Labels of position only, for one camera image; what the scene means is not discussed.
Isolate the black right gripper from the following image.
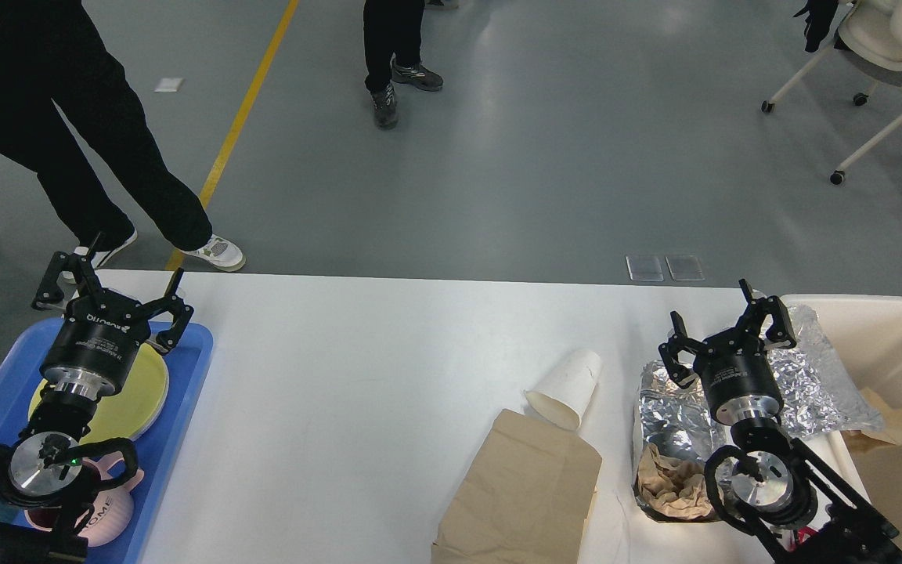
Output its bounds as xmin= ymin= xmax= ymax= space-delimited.
xmin=658 ymin=279 xmax=798 ymax=426

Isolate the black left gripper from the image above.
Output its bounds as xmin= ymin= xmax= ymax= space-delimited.
xmin=31 ymin=231 xmax=195 ymax=399

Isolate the yellow plastic plate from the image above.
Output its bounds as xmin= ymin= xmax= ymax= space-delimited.
xmin=28 ymin=342 xmax=170 ymax=445

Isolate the pink HOME mug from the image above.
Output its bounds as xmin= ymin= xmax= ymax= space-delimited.
xmin=24 ymin=454 xmax=146 ymax=548

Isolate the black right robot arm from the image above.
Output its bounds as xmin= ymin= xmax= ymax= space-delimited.
xmin=658 ymin=280 xmax=902 ymax=563

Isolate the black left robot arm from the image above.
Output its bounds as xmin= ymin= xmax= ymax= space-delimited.
xmin=0 ymin=247 xmax=193 ymax=563

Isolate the foil tray with paper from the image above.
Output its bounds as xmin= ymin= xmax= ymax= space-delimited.
xmin=631 ymin=360 xmax=729 ymax=522

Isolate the crumpled foil sheet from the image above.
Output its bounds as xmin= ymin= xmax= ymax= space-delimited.
xmin=767 ymin=303 xmax=884 ymax=438

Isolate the blue plastic tray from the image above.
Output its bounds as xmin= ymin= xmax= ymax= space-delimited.
xmin=0 ymin=318 xmax=214 ymax=563

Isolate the white paper cup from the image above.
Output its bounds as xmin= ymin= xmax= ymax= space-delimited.
xmin=524 ymin=349 xmax=604 ymax=432

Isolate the brown paper in bin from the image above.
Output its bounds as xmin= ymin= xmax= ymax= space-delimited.
xmin=841 ymin=388 xmax=902 ymax=454

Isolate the brown paper bag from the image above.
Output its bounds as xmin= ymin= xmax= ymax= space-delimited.
xmin=431 ymin=410 xmax=602 ymax=563

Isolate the person in grey shirt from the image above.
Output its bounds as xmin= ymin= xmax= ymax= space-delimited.
xmin=0 ymin=1 xmax=246 ymax=272

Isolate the white office chair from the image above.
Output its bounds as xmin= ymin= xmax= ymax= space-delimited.
xmin=761 ymin=1 xmax=902 ymax=185

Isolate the person in black trousers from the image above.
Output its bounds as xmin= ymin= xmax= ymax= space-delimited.
xmin=363 ymin=1 xmax=444 ymax=131

